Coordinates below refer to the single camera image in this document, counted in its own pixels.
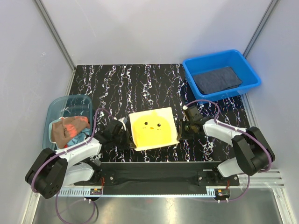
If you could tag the blue plastic bin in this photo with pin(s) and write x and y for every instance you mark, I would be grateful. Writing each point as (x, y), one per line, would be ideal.
(229, 58)

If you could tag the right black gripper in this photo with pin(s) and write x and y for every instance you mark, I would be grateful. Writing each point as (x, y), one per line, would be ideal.
(182, 136)

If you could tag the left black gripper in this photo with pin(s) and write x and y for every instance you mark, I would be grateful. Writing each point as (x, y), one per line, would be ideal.
(128, 143)

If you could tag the dark grey-blue towel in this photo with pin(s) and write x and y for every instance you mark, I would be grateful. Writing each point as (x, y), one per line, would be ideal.
(217, 80)

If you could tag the brown towel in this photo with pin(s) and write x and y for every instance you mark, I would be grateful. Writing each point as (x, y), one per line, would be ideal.
(67, 130)

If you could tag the aluminium rail with cable duct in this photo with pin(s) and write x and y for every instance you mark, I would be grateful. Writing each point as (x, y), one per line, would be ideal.
(194, 187)

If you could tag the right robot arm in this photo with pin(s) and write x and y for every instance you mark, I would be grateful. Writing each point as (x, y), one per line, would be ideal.
(252, 151)

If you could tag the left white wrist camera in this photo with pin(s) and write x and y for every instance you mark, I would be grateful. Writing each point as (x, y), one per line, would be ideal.
(123, 120)

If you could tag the clear teal plastic bin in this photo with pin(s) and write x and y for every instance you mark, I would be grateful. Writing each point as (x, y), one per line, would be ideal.
(67, 106)

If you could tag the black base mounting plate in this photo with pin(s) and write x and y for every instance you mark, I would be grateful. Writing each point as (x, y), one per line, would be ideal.
(168, 171)

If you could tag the yellow towel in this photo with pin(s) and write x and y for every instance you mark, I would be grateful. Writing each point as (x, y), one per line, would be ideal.
(153, 129)

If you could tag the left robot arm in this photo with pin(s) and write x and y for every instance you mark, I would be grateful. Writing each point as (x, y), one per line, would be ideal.
(53, 170)

